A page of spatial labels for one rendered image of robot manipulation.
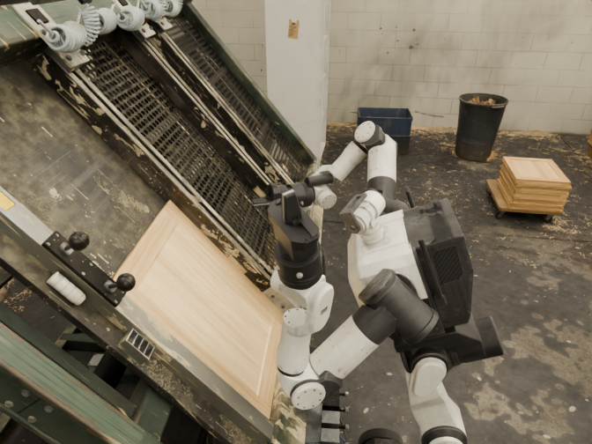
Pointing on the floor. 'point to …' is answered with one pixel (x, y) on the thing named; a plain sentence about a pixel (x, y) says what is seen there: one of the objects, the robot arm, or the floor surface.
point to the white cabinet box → (299, 65)
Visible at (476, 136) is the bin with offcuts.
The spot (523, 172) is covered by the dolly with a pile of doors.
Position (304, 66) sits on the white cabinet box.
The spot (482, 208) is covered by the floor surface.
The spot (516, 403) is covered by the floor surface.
